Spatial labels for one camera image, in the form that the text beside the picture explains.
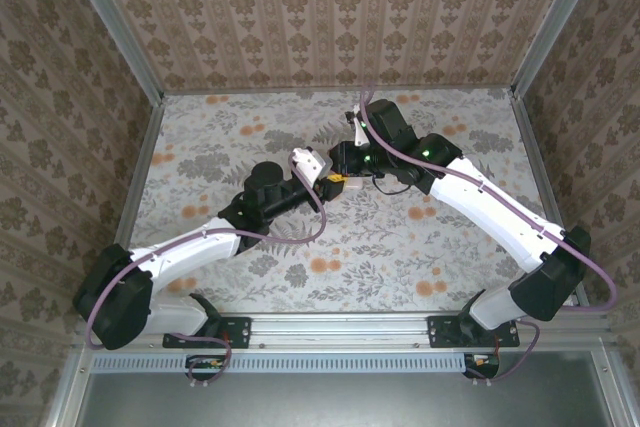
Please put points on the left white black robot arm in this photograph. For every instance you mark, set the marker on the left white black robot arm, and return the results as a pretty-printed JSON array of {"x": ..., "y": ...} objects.
[{"x": 185, "y": 247}]

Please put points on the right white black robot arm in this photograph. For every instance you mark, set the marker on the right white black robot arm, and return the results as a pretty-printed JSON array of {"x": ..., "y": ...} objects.
[{"x": 490, "y": 207}]

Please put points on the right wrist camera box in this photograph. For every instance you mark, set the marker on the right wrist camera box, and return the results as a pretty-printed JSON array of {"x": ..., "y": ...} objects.
[{"x": 351, "y": 118}]

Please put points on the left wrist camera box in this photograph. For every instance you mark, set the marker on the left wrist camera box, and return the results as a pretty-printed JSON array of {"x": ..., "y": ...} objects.
[{"x": 324, "y": 164}]

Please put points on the aluminium lower frame bar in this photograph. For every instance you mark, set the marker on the aluminium lower frame bar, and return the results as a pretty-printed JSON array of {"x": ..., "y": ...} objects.
[
  {"x": 67, "y": 392},
  {"x": 607, "y": 387}
]

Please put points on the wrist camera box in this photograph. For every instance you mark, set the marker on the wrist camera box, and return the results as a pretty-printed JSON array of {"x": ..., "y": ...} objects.
[
  {"x": 324, "y": 164},
  {"x": 351, "y": 118}
]

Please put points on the floral printed tablecloth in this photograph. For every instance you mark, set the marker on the floral printed tablecloth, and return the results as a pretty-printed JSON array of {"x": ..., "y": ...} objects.
[{"x": 350, "y": 267}]

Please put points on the aluminium frame post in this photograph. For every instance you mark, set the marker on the aluminium frame post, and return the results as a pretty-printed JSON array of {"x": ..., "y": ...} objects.
[
  {"x": 557, "y": 22},
  {"x": 116, "y": 27}
]

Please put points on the grey metal panel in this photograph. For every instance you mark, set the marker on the grey metal panel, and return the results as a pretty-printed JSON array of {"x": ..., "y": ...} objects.
[{"x": 325, "y": 402}]

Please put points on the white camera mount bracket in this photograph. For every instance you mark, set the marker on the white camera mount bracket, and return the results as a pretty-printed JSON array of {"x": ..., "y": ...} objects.
[
  {"x": 302, "y": 159},
  {"x": 361, "y": 134}
]

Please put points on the aluminium table edge rail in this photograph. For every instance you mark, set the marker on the aluminium table edge rail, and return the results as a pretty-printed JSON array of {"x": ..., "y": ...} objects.
[
  {"x": 536, "y": 157},
  {"x": 137, "y": 177}
]

